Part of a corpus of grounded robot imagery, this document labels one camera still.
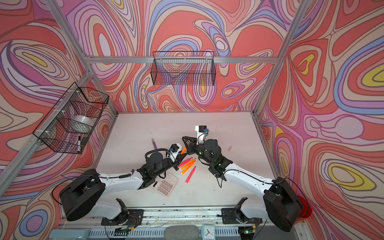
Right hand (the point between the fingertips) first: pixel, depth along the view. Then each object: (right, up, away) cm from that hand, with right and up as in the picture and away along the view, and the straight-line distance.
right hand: (183, 141), depth 76 cm
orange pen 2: (+4, -14, +17) cm, 22 cm away
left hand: (+2, -6, +3) cm, 7 cm away
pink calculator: (-11, -26, +6) cm, 29 cm away
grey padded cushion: (0, -41, -9) cm, 42 cm away
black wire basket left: (-59, +8, -1) cm, 59 cm away
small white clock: (+12, -41, -8) cm, 44 cm away
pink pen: (+4, -21, +11) cm, 24 cm away
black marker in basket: (-49, -3, -6) cm, 50 cm away
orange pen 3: (+2, -17, +14) cm, 22 cm away
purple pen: (-22, -4, +26) cm, 34 cm away
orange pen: (0, -4, -5) cm, 7 cm away
